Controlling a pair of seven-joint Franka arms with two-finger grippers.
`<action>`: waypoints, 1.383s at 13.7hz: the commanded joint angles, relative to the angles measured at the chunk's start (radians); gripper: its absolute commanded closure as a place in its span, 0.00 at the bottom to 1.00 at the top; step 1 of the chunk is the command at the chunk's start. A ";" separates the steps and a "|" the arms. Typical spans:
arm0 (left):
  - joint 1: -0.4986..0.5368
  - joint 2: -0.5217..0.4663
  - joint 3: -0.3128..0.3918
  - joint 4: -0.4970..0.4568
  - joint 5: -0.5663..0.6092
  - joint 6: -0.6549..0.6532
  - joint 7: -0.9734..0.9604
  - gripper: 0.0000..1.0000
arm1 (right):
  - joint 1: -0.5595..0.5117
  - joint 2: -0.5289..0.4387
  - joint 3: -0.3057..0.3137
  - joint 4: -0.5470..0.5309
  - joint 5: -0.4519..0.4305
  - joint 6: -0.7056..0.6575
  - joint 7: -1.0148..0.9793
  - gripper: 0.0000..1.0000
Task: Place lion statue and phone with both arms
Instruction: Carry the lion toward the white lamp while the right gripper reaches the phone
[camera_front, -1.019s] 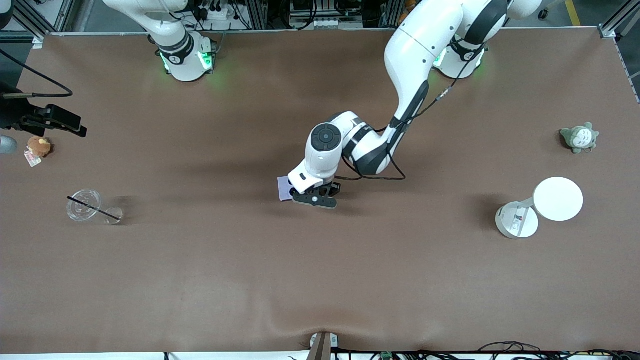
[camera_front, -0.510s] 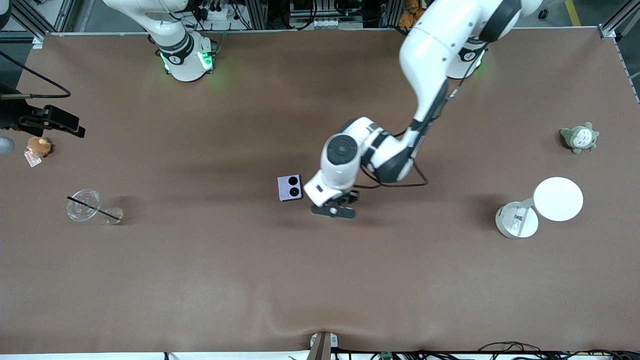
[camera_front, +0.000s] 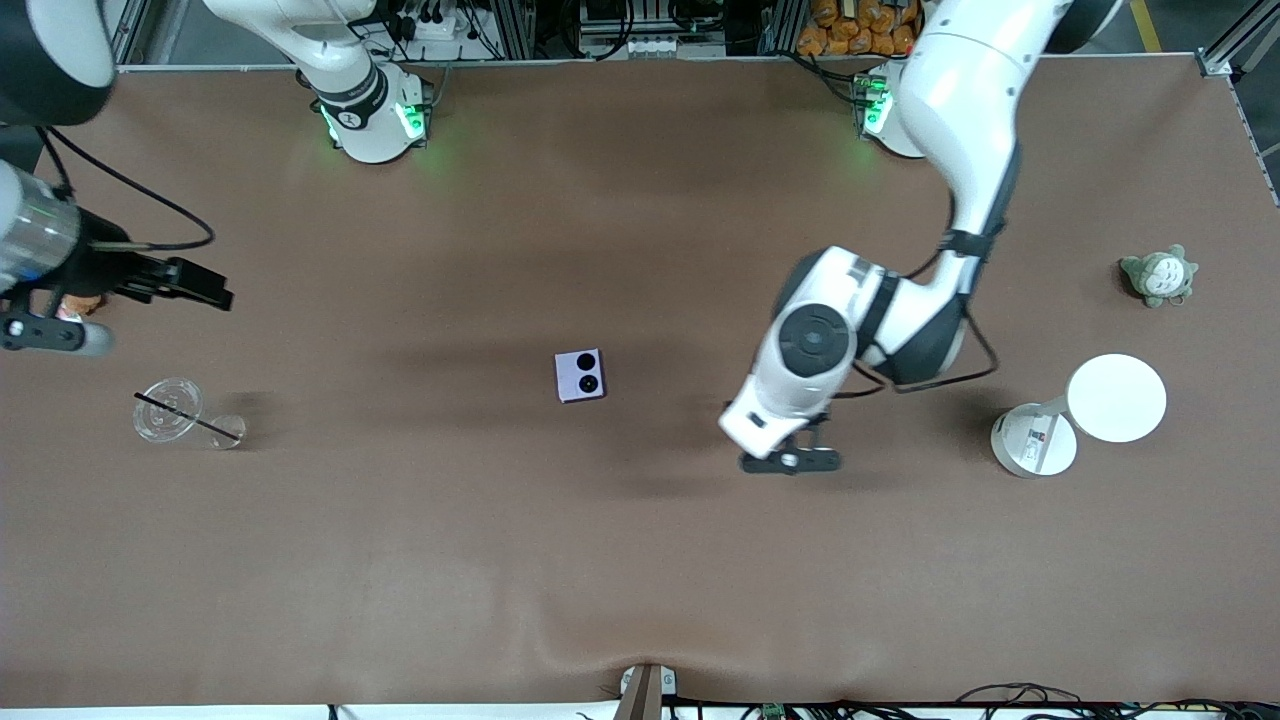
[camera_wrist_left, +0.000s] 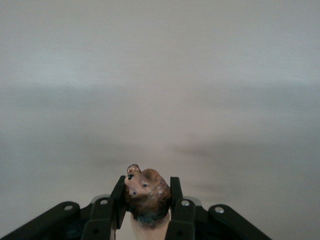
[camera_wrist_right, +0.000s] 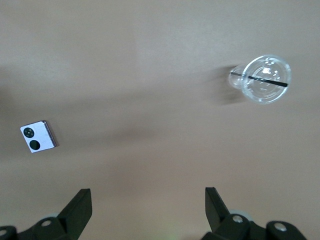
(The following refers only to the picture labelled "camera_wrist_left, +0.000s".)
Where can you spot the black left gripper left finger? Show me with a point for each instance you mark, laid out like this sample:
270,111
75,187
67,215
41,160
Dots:
100,215

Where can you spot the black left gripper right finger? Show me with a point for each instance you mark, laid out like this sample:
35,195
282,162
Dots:
185,217

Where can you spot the brown lion statue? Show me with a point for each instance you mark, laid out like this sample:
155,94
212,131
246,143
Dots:
148,197

